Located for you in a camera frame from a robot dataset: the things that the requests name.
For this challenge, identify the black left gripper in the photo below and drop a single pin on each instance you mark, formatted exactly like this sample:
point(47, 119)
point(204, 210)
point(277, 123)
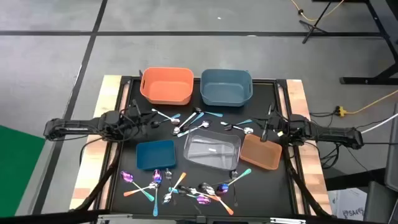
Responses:
point(135, 121)

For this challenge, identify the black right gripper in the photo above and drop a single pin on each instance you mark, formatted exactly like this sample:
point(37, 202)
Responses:
point(281, 126)

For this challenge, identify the large blue-grey plastic bin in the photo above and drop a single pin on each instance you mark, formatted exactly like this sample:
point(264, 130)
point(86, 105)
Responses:
point(225, 88)

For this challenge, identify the clear plastic bin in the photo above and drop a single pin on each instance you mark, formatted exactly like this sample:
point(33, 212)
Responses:
point(212, 149)

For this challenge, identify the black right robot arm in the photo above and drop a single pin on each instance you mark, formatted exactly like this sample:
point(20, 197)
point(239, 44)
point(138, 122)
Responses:
point(335, 136)

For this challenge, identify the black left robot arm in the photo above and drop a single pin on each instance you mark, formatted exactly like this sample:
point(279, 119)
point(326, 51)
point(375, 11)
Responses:
point(77, 128)

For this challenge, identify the small orange tray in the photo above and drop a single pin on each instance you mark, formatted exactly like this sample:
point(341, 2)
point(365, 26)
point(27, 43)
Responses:
point(261, 152)

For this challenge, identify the small blue tray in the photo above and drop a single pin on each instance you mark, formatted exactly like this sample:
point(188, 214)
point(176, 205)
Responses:
point(155, 154)

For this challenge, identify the large orange plastic bin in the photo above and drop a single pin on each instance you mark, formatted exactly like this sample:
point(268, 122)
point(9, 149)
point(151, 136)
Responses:
point(167, 85)

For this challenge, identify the pile of assorted spoons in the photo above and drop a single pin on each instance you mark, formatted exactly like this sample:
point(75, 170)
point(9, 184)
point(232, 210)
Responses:
point(264, 193)

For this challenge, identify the black tripod stand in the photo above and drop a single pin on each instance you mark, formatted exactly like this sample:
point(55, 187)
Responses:
point(311, 27)

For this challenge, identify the white cardboard box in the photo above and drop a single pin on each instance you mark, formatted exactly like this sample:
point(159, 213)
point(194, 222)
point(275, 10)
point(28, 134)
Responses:
point(348, 205)

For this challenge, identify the green floor mat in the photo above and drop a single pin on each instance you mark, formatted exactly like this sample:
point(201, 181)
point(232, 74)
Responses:
point(18, 174)

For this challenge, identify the dark grey cabinet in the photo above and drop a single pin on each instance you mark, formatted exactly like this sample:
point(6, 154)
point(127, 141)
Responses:
point(381, 202)

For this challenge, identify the black metal table frame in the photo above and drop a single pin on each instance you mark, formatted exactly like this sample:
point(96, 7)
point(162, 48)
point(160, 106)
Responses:
point(284, 93)

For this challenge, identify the black desk frame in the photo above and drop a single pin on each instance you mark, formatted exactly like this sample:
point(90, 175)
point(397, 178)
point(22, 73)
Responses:
point(367, 81)

